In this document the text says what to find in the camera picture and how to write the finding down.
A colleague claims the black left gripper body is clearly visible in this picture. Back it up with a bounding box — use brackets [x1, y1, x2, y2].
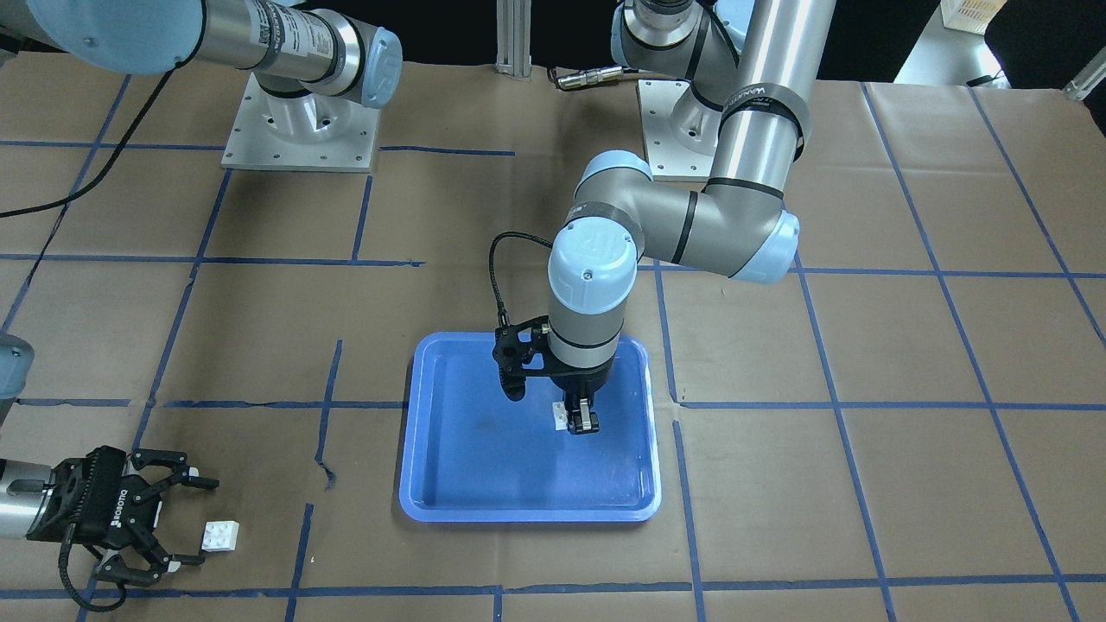
[550, 361, 613, 405]

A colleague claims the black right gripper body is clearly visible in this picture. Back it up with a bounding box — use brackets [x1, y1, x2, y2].
[25, 446, 161, 554]

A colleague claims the white block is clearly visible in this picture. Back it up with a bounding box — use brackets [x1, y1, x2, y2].
[552, 402, 572, 433]
[200, 520, 240, 554]

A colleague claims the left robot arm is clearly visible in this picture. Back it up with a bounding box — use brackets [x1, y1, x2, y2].
[543, 1, 835, 434]

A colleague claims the blue plastic tray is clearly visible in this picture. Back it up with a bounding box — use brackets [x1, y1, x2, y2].
[398, 332, 662, 523]

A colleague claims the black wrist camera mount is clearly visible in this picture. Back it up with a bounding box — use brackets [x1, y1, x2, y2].
[493, 315, 555, 402]

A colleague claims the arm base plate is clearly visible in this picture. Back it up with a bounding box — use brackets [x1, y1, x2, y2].
[639, 79, 721, 182]
[221, 73, 380, 174]

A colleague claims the aluminium frame post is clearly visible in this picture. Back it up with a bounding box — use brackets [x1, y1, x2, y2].
[494, 0, 532, 81]

